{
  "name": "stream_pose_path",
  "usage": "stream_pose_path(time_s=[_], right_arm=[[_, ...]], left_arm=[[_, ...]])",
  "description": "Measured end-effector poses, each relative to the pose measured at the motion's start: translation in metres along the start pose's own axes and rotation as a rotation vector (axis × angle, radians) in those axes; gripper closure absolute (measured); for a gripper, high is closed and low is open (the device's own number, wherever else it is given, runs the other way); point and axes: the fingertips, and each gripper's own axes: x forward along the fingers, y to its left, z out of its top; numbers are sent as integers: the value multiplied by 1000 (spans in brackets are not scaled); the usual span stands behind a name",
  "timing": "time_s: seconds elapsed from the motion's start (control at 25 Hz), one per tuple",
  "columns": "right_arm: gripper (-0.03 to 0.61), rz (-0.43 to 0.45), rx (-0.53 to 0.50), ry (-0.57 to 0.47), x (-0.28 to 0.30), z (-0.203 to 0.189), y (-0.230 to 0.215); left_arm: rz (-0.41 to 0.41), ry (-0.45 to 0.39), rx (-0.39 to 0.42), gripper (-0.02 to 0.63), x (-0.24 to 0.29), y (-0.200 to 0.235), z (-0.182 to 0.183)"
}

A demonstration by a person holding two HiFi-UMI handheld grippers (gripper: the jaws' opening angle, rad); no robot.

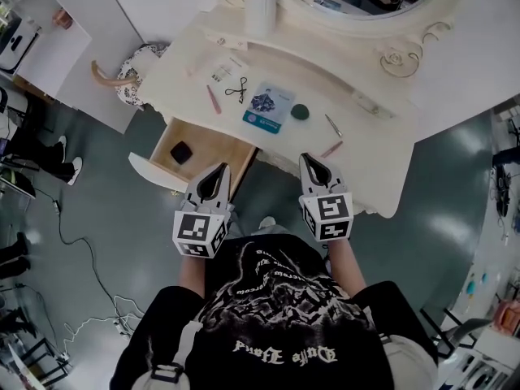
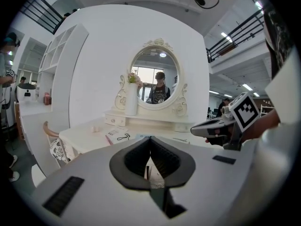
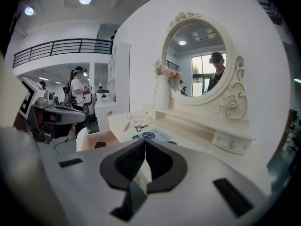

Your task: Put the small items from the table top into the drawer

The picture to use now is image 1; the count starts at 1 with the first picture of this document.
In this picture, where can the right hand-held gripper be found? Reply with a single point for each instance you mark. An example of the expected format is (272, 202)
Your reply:
(331, 217)

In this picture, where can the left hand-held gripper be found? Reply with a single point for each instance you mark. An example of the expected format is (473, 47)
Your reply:
(197, 234)

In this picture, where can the pink pen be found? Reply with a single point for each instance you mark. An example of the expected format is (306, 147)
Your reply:
(332, 149)
(214, 99)

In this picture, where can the wooden drawer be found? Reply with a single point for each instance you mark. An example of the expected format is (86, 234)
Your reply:
(219, 152)

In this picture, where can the silver tweezers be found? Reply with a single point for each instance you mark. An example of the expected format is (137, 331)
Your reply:
(334, 125)

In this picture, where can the dark green round compact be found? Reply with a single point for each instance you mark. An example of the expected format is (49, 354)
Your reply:
(300, 111)

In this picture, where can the blue packet card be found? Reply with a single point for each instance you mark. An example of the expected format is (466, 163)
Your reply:
(268, 108)

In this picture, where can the black eyelash curler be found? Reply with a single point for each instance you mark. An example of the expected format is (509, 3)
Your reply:
(237, 89)

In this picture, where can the person's right forearm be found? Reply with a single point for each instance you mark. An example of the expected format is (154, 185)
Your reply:
(345, 266)

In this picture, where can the person's left forearm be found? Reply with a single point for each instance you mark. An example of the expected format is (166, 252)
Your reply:
(193, 274)

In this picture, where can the cream ornate dressing table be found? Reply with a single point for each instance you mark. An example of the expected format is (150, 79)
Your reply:
(365, 144)

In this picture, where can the black square case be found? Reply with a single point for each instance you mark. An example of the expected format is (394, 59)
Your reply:
(181, 152)

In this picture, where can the white paper packet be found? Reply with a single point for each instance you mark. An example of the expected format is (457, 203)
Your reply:
(226, 68)

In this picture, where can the wooden chair floral cushion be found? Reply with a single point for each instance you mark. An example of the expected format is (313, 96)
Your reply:
(132, 73)

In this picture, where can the person's black printed t-shirt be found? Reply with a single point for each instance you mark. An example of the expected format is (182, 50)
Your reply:
(280, 319)

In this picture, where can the white power strip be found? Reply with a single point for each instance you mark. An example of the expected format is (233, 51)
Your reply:
(122, 327)

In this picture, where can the white tall vase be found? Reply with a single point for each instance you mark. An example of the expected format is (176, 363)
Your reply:
(260, 2)

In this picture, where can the white shelf unit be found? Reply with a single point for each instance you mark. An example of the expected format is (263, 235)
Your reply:
(53, 59)

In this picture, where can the small brown box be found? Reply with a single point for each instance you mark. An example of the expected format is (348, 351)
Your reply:
(61, 17)

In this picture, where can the white boxy appliance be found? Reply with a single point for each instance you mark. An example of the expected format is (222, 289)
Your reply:
(16, 41)

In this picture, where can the black frame grey chair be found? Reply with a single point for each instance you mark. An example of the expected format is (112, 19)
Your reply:
(463, 331)

